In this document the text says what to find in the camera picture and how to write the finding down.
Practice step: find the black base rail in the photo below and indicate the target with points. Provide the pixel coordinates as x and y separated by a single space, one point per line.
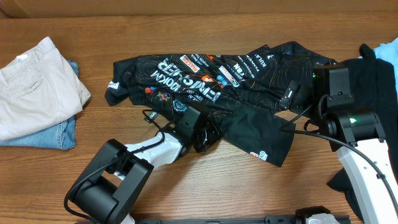
316 214

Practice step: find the black printed cycling jersey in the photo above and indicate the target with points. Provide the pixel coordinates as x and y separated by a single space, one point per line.
243 93

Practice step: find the blue folded jeans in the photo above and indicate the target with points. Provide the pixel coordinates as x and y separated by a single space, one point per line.
60 136

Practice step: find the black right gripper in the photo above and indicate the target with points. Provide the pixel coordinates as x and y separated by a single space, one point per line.
288 95

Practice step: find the light blue garment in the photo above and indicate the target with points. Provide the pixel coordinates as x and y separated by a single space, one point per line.
388 59

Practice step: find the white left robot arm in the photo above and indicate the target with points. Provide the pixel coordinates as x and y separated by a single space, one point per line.
109 186

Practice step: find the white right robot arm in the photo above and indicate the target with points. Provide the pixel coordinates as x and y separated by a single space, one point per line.
354 106

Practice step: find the beige folded trousers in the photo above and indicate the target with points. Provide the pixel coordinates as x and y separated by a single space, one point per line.
39 89

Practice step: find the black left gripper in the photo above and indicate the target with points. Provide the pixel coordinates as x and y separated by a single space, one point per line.
215 133

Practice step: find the black garment pile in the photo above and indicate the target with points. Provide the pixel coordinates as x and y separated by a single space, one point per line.
387 112

